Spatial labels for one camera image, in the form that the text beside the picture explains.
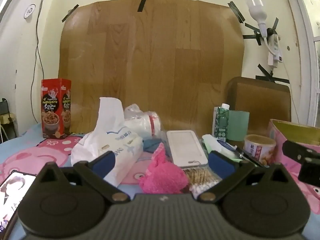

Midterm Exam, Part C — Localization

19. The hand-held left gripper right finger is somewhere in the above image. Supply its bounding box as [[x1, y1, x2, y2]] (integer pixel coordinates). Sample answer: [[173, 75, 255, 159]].
[[197, 151, 292, 203]]

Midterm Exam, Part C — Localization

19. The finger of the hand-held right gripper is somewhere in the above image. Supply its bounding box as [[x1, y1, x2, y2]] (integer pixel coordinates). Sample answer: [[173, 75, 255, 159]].
[[282, 140, 320, 167], [299, 159, 320, 188]]

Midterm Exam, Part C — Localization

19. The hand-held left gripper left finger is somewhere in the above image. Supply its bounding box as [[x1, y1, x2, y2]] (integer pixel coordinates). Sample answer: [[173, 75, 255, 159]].
[[36, 151, 131, 203]]

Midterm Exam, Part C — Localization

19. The light green cloth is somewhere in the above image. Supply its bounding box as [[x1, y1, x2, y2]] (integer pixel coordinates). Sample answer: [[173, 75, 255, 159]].
[[202, 134, 242, 160]]

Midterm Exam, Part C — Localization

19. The pink biscuit box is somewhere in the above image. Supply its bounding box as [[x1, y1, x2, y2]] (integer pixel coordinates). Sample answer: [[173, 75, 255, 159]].
[[267, 119, 320, 170]]

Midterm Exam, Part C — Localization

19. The white plastic case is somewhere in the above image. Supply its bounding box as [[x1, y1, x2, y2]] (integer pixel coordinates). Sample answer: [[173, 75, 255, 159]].
[[166, 129, 209, 168]]

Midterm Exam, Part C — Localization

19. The pink fluffy sock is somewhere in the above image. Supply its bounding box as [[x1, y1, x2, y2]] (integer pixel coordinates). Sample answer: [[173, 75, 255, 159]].
[[139, 142, 189, 194]]

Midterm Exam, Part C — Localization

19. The clear cotton swab packet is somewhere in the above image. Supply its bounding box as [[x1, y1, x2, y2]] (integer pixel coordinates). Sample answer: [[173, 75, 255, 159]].
[[184, 166, 223, 193]]

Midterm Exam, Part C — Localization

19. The black pen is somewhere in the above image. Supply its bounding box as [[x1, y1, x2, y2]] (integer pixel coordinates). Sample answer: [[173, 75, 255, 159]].
[[235, 146, 269, 168]]

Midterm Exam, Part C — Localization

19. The white tissue pack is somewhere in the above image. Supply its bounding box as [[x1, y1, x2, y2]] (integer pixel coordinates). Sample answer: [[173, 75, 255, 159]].
[[71, 97, 143, 187]]

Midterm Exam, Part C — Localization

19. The round snack can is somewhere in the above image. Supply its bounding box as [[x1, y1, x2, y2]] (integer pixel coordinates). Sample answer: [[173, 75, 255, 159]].
[[244, 134, 277, 165]]

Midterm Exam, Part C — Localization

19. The green and white carton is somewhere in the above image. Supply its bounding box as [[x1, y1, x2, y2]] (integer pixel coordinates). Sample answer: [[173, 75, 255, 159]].
[[212, 103, 230, 142]]

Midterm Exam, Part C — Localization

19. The green carton with cap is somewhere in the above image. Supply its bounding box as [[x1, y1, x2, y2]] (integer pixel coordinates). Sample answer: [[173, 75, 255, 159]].
[[227, 110, 250, 142]]

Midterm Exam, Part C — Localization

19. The blue cloth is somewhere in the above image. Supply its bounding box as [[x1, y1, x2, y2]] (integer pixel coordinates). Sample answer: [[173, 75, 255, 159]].
[[143, 138, 164, 154]]

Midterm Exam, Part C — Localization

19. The bagged stack of plastic cups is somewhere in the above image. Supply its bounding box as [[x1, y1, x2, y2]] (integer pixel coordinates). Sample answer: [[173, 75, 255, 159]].
[[124, 103, 163, 137]]

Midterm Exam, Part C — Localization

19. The red snack box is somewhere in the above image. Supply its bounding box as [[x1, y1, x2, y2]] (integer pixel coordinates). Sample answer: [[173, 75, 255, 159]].
[[41, 78, 72, 140]]

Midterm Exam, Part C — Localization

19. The black tape strip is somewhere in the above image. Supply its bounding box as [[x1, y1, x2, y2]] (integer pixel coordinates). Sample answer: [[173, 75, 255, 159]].
[[244, 22, 262, 46], [255, 64, 290, 84], [227, 2, 246, 23], [61, 4, 79, 22], [137, 0, 151, 12]]

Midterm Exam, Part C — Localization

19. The smartphone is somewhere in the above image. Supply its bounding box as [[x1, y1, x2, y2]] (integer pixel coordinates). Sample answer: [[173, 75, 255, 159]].
[[0, 170, 38, 240]]

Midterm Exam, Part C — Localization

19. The white power strip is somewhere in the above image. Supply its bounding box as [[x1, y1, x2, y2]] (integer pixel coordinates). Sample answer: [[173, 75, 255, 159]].
[[267, 34, 283, 68]]

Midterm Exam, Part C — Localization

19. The large wood-pattern sheet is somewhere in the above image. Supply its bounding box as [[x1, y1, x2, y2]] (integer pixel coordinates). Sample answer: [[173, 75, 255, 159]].
[[58, 0, 245, 137]]

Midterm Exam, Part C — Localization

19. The white window frame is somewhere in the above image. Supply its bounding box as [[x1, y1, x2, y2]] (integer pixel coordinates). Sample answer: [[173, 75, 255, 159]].
[[281, 0, 320, 128]]

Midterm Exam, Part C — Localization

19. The black wall cable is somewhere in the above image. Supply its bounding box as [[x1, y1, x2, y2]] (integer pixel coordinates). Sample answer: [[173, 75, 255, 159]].
[[30, 0, 47, 122]]

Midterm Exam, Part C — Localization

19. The round white wall fixture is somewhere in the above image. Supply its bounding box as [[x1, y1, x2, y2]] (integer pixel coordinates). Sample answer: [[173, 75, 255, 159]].
[[24, 4, 36, 19]]

